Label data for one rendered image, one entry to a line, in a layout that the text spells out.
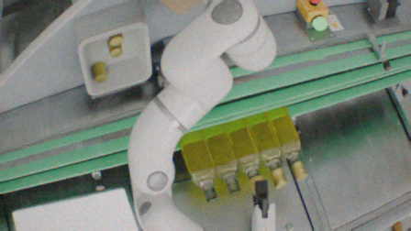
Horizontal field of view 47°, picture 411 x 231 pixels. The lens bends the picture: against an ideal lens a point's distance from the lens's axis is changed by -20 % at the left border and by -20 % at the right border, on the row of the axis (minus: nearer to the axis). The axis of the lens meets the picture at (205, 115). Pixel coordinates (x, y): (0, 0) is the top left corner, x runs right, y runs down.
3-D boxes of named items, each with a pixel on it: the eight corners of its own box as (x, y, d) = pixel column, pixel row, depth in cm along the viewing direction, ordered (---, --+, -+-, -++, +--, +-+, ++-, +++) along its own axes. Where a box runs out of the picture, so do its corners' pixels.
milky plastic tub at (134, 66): (83, 72, 142) (89, 98, 137) (72, 19, 123) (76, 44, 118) (145, 53, 145) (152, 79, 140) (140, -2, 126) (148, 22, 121)
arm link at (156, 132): (152, 88, 111) (102, 138, 111) (161, 105, 98) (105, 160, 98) (199, 137, 115) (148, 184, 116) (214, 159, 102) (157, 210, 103)
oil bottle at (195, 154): (170, 120, 151) (195, 191, 140) (169, 108, 146) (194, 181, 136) (191, 114, 152) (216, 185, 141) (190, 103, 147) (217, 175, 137)
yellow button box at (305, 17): (294, 10, 148) (305, 29, 145) (296, -6, 142) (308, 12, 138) (315, 7, 149) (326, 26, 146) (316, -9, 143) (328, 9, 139)
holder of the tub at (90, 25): (87, 82, 147) (92, 105, 143) (73, 18, 123) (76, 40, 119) (145, 64, 149) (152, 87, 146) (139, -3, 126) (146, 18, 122)
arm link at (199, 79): (168, 105, 112) (129, 69, 98) (258, 25, 111) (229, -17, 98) (195, 137, 107) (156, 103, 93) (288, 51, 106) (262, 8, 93)
